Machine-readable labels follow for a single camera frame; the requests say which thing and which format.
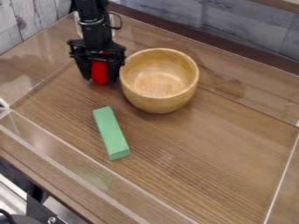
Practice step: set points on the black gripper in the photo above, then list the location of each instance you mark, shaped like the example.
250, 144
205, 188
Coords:
112, 51

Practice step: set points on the clear acrylic corner bracket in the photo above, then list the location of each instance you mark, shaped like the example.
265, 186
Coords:
78, 25

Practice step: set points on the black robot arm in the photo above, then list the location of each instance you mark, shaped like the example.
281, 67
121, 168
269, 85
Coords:
94, 22

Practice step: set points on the black table clamp mount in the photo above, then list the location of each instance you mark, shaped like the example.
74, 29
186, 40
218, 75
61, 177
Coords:
19, 211

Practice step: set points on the red plush fruit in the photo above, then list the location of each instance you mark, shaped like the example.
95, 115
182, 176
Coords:
99, 72

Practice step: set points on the green rectangular block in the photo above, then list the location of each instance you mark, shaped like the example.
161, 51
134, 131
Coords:
112, 132

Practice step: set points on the wooden bowl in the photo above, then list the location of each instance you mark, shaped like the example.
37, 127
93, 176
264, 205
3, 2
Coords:
160, 79

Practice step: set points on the clear acrylic tray wall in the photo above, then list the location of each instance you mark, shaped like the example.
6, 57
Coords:
214, 163

